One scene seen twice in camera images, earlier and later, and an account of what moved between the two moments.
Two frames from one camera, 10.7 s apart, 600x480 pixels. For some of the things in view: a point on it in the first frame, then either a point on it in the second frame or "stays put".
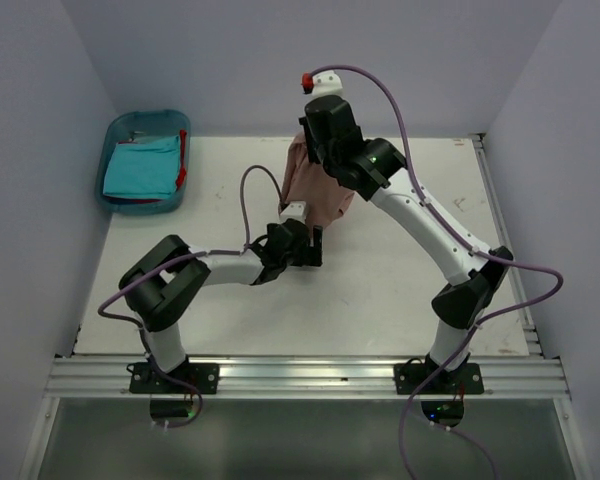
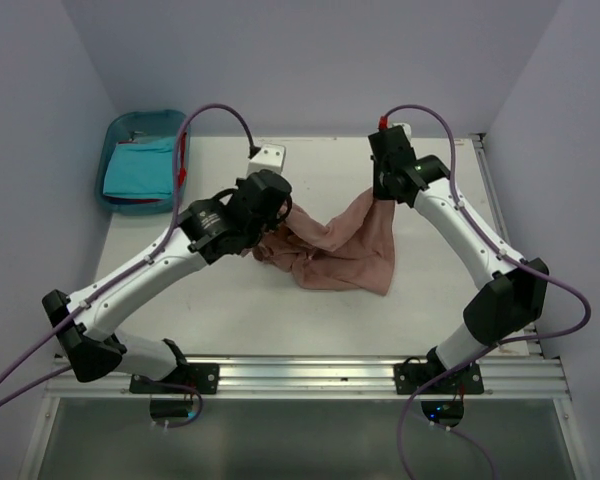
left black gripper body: x=303 y=256 -> x=258 y=232
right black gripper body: x=316 y=151 -> x=380 y=167
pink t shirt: x=310 y=183 -> x=356 y=252
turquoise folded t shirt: x=144 y=169 stays put
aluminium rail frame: x=110 y=378 stays put
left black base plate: x=203 y=377 stays put
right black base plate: x=410 y=377 stays put
